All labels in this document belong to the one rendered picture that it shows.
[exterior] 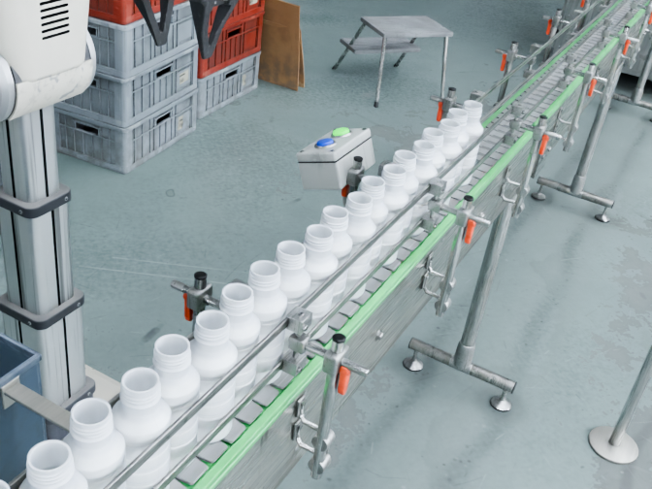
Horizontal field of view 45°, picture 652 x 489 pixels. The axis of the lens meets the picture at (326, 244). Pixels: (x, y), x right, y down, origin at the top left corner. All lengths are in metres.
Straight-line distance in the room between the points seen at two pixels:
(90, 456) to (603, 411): 2.16
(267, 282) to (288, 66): 3.68
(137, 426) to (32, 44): 0.73
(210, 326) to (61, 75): 0.66
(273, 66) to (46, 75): 3.32
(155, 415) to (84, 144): 2.92
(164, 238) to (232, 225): 0.29
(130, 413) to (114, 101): 2.75
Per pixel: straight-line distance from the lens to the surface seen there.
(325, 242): 1.03
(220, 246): 3.11
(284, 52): 4.56
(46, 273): 1.61
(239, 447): 0.97
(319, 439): 1.06
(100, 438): 0.77
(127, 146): 3.54
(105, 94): 3.50
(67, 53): 1.41
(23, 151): 1.49
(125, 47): 3.36
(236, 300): 0.94
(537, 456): 2.51
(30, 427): 1.24
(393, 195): 1.23
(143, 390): 0.83
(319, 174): 1.38
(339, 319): 1.16
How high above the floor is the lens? 1.71
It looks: 32 degrees down
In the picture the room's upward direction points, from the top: 8 degrees clockwise
